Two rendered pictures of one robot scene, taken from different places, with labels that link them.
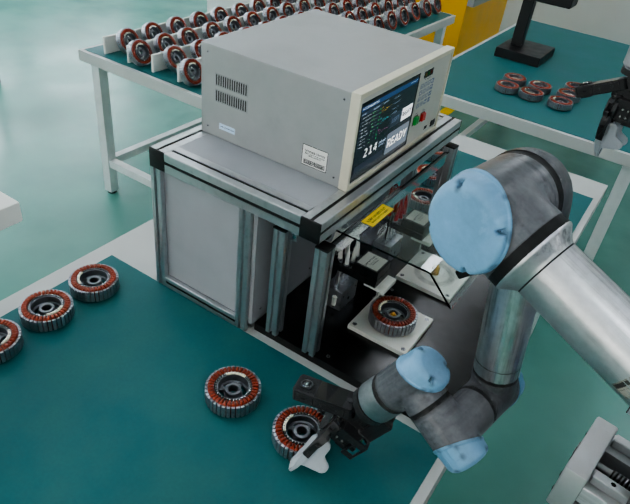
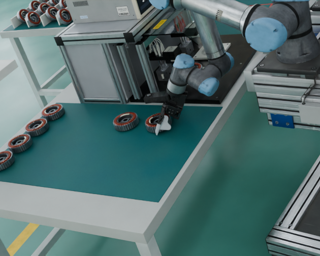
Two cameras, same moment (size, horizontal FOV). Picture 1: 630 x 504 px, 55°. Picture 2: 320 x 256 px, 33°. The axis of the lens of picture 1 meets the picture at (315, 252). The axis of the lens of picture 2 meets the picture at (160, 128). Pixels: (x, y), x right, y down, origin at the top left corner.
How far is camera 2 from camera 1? 1.31 m
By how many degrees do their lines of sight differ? 8
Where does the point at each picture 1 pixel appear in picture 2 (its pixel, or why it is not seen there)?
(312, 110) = not seen: outside the picture
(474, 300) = (233, 53)
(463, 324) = not seen: hidden behind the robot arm
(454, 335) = not seen: hidden behind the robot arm
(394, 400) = (177, 78)
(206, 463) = (122, 145)
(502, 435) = (309, 138)
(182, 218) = (80, 64)
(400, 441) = (203, 112)
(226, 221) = (97, 54)
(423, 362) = (180, 58)
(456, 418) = (200, 73)
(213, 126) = (77, 19)
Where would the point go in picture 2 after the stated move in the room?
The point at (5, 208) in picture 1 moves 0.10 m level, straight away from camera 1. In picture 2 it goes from (11, 62) to (3, 57)
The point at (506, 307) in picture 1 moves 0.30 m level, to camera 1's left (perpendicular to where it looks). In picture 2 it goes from (200, 24) to (124, 44)
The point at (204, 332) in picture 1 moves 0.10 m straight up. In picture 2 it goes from (108, 110) to (101, 93)
